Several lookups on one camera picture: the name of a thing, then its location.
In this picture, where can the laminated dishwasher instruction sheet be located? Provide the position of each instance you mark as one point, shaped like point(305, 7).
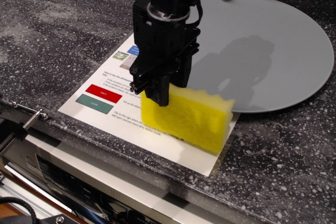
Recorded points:
point(106, 102)

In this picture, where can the metal clamp with spring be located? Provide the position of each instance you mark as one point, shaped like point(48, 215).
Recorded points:
point(12, 132)

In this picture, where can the grey round plate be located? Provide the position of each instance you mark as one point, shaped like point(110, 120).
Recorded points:
point(264, 54)

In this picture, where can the yellow sponge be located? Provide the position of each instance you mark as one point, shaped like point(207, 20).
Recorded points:
point(195, 116)

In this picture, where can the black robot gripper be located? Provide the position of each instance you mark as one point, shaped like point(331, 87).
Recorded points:
point(166, 44)

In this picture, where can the black bracket with screw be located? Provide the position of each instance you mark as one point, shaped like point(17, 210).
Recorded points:
point(58, 219)

